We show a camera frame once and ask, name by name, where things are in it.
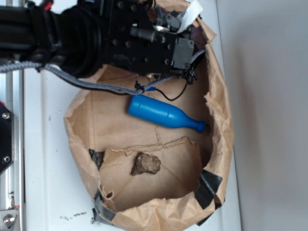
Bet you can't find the aluminium frame rail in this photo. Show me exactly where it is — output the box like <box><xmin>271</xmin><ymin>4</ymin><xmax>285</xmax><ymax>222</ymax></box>
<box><xmin>0</xmin><ymin>71</ymin><xmax>26</xmax><ymax>231</ymax></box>

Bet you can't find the grey braided cable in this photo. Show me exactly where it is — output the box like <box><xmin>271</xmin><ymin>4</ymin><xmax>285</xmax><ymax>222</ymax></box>
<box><xmin>0</xmin><ymin>49</ymin><xmax>205</xmax><ymax>95</ymax></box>

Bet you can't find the black mounting bracket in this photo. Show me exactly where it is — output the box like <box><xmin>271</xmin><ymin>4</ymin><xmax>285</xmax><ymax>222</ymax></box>
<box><xmin>0</xmin><ymin>101</ymin><xmax>14</xmax><ymax>175</ymax></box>

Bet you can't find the brown paper bag tray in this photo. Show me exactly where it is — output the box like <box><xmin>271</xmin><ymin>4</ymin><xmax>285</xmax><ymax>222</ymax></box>
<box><xmin>64</xmin><ymin>18</ymin><xmax>234</xmax><ymax>231</ymax></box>

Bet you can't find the thin black wire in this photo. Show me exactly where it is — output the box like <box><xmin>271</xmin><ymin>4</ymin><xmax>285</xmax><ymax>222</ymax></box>
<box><xmin>154</xmin><ymin>68</ymin><xmax>198</xmax><ymax>102</ymax></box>

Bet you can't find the blue plastic bottle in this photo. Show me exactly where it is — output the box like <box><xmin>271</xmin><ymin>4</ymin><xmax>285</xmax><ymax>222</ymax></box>
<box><xmin>128</xmin><ymin>95</ymin><xmax>206</xmax><ymax>133</ymax></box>

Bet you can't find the brown rock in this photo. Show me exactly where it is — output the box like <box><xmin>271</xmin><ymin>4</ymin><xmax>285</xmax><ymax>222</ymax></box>
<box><xmin>131</xmin><ymin>152</ymin><xmax>161</xmax><ymax>176</ymax></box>

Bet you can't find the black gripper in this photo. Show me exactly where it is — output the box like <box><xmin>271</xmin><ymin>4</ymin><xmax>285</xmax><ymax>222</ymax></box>
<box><xmin>101</xmin><ymin>0</ymin><xmax>194</xmax><ymax>75</ymax></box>

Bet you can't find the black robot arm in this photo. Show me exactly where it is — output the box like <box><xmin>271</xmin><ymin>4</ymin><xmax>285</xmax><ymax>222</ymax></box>
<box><xmin>0</xmin><ymin>0</ymin><xmax>194</xmax><ymax>77</ymax></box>

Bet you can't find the white ribbon cable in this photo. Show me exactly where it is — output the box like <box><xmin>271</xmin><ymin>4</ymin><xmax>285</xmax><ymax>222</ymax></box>
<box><xmin>177</xmin><ymin>0</ymin><xmax>204</xmax><ymax>33</ymax></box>

